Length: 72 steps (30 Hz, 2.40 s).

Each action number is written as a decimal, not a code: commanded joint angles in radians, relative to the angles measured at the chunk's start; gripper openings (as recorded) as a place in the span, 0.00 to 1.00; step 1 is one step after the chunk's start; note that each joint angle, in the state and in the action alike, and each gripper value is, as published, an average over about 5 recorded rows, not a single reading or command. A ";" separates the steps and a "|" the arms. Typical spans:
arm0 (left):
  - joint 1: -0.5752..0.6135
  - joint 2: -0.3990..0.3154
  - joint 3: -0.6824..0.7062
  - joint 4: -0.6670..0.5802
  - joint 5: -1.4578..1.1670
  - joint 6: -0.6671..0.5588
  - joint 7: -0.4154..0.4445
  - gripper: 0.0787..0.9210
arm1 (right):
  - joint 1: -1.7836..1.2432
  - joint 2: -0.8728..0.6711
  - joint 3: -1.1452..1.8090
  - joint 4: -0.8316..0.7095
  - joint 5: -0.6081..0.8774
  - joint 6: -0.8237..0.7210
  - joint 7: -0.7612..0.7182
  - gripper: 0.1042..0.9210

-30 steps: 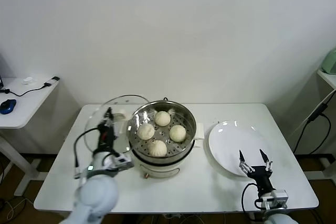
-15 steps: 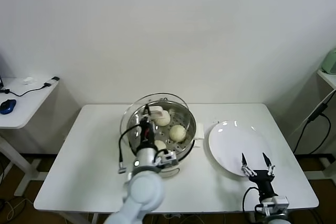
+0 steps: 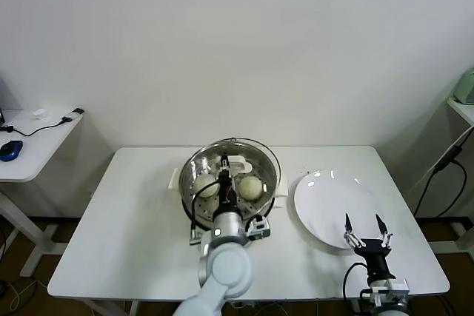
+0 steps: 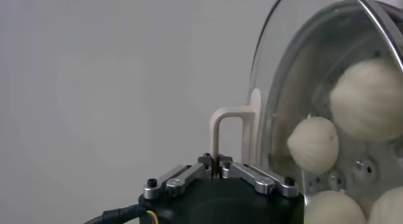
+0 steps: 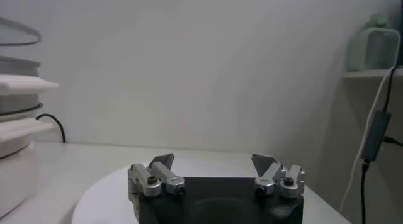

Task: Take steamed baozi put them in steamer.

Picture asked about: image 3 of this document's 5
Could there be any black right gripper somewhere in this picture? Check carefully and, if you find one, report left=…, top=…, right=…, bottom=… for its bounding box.
left=343, top=213, right=395, bottom=283

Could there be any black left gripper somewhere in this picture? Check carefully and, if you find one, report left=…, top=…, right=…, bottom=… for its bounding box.
left=216, top=152, right=240, bottom=216

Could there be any round glass lid white handle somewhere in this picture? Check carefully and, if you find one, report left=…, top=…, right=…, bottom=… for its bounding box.
left=181, top=137, right=283, bottom=228

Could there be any white steamed baozi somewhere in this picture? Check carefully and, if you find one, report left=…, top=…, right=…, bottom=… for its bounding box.
left=193, top=175, right=220, bottom=199
left=236, top=177, right=264, bottom=201

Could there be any stainless steel steamer basket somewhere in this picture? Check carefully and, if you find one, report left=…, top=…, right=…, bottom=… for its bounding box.
left=179, top=141, right=278, bottom=230

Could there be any white round plate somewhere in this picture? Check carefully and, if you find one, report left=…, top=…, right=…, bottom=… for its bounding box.
left=294, top=169, right=384, bottom=250

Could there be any white electric cooker base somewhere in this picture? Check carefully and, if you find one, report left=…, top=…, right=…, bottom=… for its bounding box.
left=168, top=167, right=290, bottom=246

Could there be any black silver adapter dongle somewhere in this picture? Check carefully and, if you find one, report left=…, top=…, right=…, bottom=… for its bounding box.
left=61, top=107, right=86, bottom=124

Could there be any pale green appliance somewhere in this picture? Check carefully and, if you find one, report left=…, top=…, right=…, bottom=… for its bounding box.
left=452, top=67, right=474, bottom=105

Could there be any white side desk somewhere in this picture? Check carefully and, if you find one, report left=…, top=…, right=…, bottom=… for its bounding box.
left=0, top=108, right=85, bottom=278

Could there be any blue computer mouse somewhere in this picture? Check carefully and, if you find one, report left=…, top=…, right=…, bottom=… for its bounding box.
left=0, top=139, right=25, bottom=161

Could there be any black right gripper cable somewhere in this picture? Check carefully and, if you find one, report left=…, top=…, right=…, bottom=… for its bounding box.
left=342, top=262, right=371, bottom=300

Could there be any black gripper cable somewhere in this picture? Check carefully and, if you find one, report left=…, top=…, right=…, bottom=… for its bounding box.
left=189, top=181, right=223, bottom=246
left=342, top=262, right=371, bottom=300

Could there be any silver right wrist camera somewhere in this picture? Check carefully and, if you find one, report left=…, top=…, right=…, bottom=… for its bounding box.
left=361, top=279, right=411, bottom=306

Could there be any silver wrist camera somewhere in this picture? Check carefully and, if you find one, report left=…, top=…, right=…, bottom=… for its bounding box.
left=361, top=279, right=411, bottom=306
left=244, top=215, right=272, bottom=241

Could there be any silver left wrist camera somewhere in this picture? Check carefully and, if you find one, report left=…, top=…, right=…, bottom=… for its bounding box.
left=244, top=215, right=272, bottom=241

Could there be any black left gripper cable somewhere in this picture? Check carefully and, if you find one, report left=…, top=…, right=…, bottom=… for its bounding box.
left=189, top=181, right=223, bottom=246

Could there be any white hanging cable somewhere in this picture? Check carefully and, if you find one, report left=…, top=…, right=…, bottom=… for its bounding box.
left=416, top=131, right=468, bottom=186

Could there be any black cable with power adapter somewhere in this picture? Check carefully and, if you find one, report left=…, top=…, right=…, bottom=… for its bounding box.
left=413, top=144, right=470, bottom=219

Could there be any black desk cable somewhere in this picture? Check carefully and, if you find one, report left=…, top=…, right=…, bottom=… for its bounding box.
left=0, top=118, right=73, bottom=138

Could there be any white floor cable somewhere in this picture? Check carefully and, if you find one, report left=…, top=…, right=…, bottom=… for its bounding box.
left=9, top=278, right=49, bottom=312

